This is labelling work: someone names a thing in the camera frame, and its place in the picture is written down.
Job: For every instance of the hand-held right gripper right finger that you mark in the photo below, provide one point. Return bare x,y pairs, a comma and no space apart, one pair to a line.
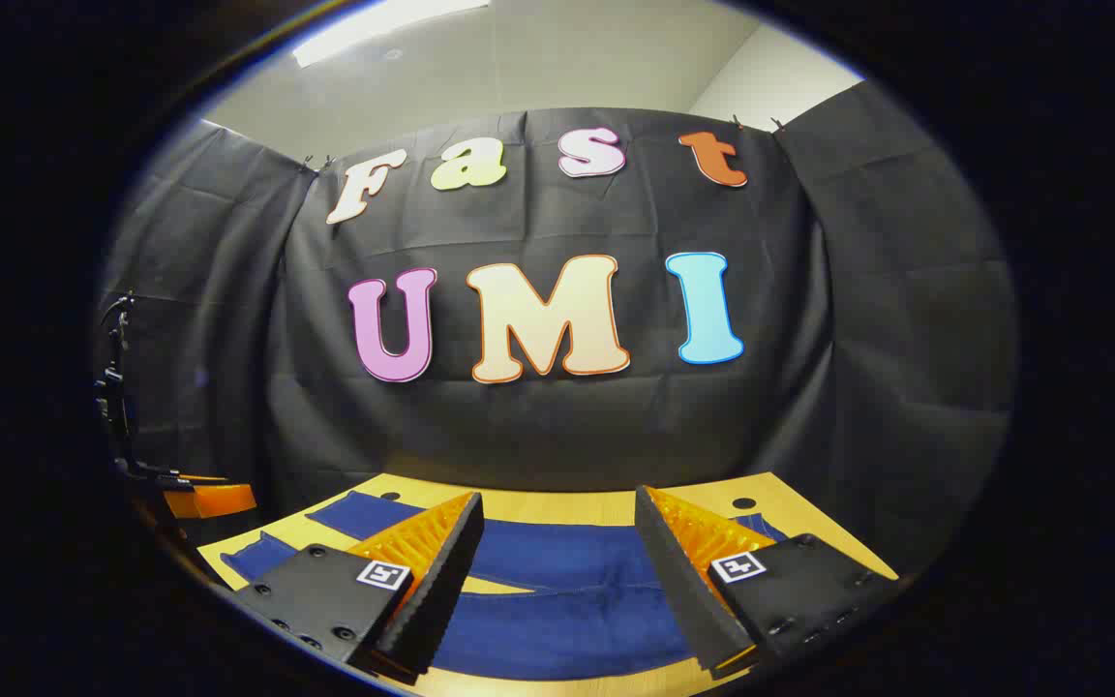
678,590

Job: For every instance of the blue denim jeans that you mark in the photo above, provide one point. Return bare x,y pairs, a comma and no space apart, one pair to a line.
557,581

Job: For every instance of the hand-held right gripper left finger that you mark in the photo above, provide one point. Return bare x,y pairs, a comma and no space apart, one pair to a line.
441,590

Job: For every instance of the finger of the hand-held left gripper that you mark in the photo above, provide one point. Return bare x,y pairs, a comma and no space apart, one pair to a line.
219,500

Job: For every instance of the black backdrop cloth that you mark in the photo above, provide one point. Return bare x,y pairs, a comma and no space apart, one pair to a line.
567,436

